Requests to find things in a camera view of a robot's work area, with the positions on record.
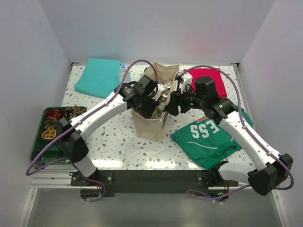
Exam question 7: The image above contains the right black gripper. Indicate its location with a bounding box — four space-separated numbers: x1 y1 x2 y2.
164 84 205 116

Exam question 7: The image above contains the beige canvas bag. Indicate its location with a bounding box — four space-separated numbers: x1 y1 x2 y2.
131 61 180 142

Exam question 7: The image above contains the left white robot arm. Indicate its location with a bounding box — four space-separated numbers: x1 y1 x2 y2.
57 75 167 185

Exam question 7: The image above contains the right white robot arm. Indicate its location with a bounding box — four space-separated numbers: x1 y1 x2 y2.
165 75 293 196

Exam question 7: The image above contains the green glass bottle right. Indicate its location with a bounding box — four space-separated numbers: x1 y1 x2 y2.
157 97 167 115

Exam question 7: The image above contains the silver can middle right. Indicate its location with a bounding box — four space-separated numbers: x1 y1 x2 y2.
162 92 170 99

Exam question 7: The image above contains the silver can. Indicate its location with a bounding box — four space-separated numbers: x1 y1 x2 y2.
162 92 170 99
163 80 172 89

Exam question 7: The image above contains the silver can back right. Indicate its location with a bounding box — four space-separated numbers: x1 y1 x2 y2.
163 80 172 89

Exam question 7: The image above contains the clear water bottle blue cap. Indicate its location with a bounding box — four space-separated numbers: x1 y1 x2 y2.
119 64 131 83

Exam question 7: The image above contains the green jersey shirt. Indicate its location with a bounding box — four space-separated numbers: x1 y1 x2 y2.
171 117 241 171

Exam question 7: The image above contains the teal folded towel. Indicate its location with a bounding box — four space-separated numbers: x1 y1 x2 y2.
74 58 120 98

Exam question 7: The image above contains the red folded cloth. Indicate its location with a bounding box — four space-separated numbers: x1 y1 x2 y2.
188 68 227 98

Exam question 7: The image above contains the brown rubber band pile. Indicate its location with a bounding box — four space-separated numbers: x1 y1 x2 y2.
64 107 87 119

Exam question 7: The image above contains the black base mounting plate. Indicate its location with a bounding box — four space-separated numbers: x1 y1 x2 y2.
70 169 240 202

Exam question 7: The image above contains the orange rubber band pile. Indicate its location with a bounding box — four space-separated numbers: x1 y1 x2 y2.
45 108 63 119

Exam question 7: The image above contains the tan rubber band pile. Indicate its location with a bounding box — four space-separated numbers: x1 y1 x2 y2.
44 119 58 129

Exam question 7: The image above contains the yellow rubber band pile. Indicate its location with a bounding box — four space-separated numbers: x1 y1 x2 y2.
41 128 57 140

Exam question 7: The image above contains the green compartment tray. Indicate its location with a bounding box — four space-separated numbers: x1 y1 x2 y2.
30 106 87 165

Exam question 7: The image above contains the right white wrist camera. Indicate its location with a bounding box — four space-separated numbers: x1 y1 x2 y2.
175 72 193 94

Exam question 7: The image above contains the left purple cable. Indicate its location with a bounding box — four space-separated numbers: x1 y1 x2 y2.
25 59 161 203

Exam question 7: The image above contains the purple cable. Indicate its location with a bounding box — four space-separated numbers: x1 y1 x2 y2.
25 59 161 203
176 65 295 202

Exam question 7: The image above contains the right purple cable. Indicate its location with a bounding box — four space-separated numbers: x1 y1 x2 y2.
176 65 295 202

